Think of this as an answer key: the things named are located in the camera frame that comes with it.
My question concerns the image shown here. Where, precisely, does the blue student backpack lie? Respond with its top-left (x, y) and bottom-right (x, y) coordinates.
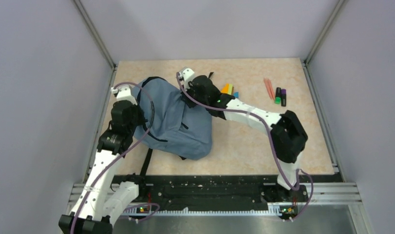
top-left (132, 77), bottom-right (213, 160)

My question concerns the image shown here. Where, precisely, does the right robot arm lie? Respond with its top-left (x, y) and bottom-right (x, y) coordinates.
top-left (176, 72), bottom-right (308, 201)

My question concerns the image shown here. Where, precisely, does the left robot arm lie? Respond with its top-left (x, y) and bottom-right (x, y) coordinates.
top-left (58, 100), bottom-right (147, 234)

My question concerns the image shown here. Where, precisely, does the coloured sticky note stack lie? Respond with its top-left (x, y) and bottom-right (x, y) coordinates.
top-left (221, 83), bottom-right (239, 98)

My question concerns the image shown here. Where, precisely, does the green highlighter marker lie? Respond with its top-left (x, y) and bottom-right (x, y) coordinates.
top-left (274, 87), bottom-right (282, 104)

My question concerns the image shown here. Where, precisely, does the purple highlighter marker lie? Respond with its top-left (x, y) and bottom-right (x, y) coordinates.
top-left (281, 89), bottom-right (287, 107)

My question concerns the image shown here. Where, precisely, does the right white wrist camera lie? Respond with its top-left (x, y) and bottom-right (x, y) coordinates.
top-left (176, 67), bottom-right (196, 90)

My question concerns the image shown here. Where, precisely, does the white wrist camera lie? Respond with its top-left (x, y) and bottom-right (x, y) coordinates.
top-left (111, 84), bottom-right (138, 105)
top-left (176, 67), bottom-right (196, 90)

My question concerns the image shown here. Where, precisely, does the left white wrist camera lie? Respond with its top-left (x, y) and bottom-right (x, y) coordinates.
top-left (111, 84), bottom-right (138, 105)

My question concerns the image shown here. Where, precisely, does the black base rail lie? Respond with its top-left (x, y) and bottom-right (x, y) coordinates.
top-left (119, 174), bottom-right (309, 214)

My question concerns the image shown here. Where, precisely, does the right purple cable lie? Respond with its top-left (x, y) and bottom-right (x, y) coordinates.
top-left (176, 72), bottom-right (314, 222)

